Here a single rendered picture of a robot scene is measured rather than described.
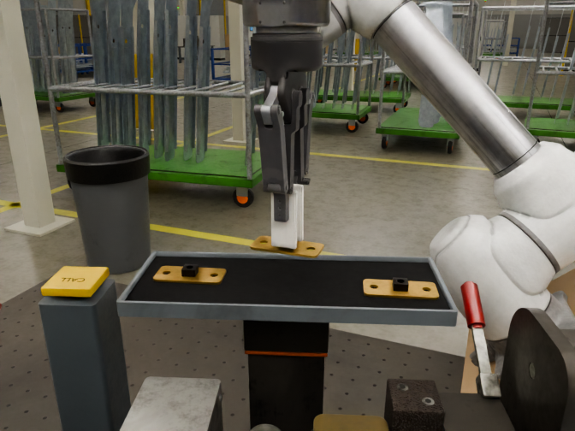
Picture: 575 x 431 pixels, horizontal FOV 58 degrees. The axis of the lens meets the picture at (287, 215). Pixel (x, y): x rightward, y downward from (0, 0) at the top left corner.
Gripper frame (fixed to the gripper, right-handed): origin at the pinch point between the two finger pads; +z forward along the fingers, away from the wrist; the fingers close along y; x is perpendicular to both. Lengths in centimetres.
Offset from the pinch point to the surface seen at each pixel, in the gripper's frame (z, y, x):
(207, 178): 100, -316, -183
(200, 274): 7.7, 3.3, -10.1
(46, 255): 125, -191, -241
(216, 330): 54, -50, -38
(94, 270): 8.0, 6.4, -23.5
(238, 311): 8.1, 9.2, -2.4
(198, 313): 8.5, 10.5, -6.6
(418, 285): 7.8, -2.6, 15.4
